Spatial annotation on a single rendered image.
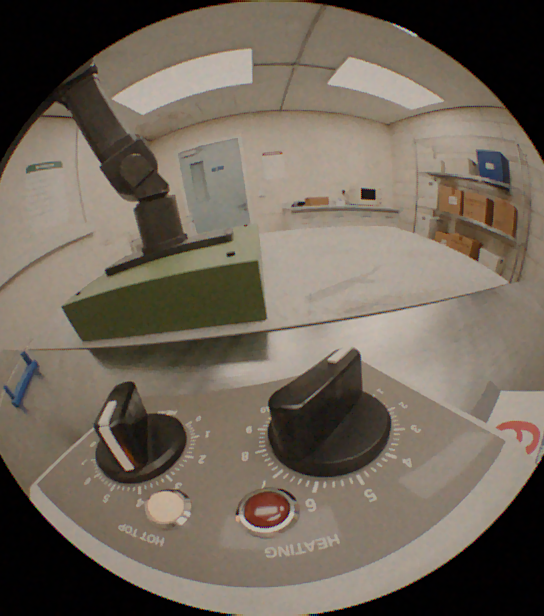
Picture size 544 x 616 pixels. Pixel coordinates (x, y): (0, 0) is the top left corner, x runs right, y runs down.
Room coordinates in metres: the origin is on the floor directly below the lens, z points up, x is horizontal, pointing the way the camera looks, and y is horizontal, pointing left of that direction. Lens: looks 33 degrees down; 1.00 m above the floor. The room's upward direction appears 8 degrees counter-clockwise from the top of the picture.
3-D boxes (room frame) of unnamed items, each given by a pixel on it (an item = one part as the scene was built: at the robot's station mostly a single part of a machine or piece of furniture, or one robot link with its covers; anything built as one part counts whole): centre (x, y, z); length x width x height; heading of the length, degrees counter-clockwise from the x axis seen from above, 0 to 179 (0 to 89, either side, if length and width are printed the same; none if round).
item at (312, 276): (0.36, 0.09, 0.45); 1.20 x 0.48 x 0.90; 90
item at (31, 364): (0.03, 0.41, 0.92); 0.10 x 0.03 x 0.04; 13
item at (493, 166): (1.15, -2.12, 0.95); 1.43 x 0.41 x 1.90; 0
